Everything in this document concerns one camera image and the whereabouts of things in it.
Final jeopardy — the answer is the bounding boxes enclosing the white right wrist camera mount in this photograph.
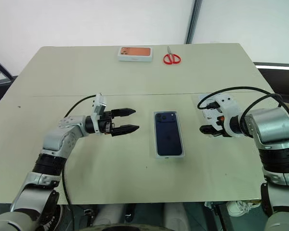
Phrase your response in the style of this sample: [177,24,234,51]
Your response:
[215,93,243,138]

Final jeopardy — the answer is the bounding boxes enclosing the dark vertical pole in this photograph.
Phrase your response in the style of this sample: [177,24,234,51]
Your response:
[185,0,203,44]

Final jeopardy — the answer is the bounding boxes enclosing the dark blue smartphone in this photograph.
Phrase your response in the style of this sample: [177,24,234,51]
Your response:
[154,111,184,156]

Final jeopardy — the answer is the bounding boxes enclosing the white sneaker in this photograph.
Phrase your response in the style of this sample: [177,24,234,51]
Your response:
[225,200,252,217]

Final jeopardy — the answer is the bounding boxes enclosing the dark desk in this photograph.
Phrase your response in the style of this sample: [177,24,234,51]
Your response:
[254,62,289,104]

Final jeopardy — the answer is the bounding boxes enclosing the pale grey cylinder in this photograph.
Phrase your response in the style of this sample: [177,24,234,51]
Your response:
[163,204,191,228]
[92,204,126,227]

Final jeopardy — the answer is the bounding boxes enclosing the white box with orange phone print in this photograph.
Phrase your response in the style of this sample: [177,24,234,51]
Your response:
[117,46,155,63]

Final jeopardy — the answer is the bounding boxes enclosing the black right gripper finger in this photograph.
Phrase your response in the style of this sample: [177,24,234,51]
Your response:
[199,124,222,134]

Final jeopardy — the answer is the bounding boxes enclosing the black sneaker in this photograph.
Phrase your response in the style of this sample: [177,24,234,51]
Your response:
[39,204,64,231]

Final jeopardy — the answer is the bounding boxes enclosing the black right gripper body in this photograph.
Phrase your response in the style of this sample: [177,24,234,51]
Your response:
[214,115,226,136]

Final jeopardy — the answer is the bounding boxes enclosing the small black object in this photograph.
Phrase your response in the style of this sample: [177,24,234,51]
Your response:
[124,204,136,223]

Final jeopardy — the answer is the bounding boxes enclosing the red handled scissors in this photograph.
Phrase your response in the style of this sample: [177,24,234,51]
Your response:
[162,46,182,65]

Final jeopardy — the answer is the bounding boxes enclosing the white phone box base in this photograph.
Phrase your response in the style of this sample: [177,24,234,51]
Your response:
[151,110,186,160]

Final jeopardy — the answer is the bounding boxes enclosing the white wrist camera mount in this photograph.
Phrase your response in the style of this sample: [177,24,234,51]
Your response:
[215,93,243,138]
[91,92,108,134]

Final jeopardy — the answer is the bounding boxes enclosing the black table stand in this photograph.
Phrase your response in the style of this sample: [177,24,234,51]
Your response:
[204,202,232,231]

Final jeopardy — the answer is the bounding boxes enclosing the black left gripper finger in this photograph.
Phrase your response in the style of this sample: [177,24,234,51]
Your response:
[110,124,140,137]
[111,107,137,119]

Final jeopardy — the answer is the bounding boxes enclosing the white phone box lid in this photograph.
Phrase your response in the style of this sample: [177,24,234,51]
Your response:
[198,93,232,139]

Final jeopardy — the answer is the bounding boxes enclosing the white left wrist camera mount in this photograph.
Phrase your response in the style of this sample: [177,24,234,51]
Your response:
[91,92,108,134]

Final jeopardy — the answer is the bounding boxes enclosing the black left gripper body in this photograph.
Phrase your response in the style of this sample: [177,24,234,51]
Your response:
[98,110,115,136]

